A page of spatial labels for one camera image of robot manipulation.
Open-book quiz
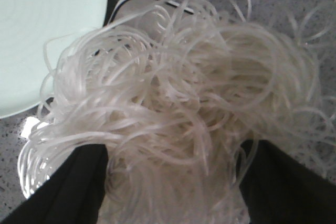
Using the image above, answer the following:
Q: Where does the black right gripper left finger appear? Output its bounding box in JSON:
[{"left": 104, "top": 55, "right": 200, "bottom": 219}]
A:
[{"left": 2, "top": 144, "right": 108, "bottom": 223}]

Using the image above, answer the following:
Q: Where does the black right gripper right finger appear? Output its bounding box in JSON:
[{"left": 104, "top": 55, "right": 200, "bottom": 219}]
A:
[{"left": 239, "top": 140, "right": 335, "bottom": 223}]

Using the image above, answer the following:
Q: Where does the white vermicelli noodle bundle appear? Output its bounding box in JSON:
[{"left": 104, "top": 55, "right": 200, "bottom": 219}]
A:
[{"left": 18, "top": 0, "right": 335, "bottom": 223}]

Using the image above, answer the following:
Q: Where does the light green plastic plate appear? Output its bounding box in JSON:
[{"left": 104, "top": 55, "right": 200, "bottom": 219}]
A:
[{"left": 1, "top": 0, "right": 107, "bottom": 118}]

